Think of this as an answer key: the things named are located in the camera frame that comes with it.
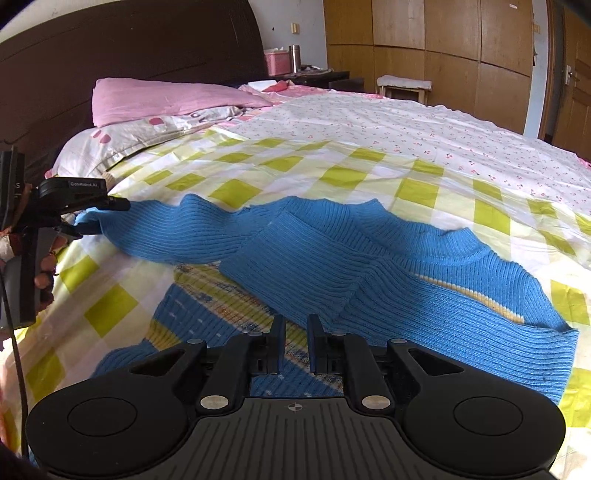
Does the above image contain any pink pillow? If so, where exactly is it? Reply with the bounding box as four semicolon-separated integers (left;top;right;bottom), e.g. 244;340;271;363
91;78;273;127

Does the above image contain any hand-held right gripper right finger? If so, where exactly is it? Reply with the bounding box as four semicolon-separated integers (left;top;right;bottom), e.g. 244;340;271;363
307;315;464;415

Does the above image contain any dark wooden headboard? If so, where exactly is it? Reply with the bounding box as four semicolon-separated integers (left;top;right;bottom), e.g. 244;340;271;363
0;0;269;185

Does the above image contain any wooden door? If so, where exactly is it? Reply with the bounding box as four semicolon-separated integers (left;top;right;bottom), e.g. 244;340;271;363
551;4;591;160

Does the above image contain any white floral bed sheet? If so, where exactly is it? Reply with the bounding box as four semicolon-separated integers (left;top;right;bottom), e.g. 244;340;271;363
231;92;591;217

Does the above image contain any white pink-printed pillow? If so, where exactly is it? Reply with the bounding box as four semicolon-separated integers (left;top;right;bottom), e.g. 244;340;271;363
44;106;278;181

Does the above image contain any dark nightstand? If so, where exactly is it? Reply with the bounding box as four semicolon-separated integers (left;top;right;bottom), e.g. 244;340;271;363
286;69;350;89

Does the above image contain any black cable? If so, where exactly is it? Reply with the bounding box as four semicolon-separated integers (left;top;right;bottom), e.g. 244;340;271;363
0;270;29;457

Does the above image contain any wooden wardrobe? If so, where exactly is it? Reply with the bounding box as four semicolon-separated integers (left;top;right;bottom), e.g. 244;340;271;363
323;0;548;134

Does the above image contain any wooden stool with cushion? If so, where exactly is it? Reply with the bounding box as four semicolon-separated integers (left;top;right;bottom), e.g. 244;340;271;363
376;75;433;104

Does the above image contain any blue knit sweater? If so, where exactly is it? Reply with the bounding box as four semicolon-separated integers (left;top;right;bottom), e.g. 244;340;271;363
76;195;580;407

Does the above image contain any pink tissue box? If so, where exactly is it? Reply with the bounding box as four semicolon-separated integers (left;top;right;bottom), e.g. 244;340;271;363
263;48;293;75

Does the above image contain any green checkered bed sheet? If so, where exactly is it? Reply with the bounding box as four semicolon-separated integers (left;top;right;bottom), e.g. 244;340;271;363
0;124;591;480

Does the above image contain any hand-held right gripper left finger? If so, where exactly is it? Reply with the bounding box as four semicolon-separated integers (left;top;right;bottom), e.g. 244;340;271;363
130;315;286;415

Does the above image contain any person's left hand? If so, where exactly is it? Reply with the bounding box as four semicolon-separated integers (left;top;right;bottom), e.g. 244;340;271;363
34;230;61;304

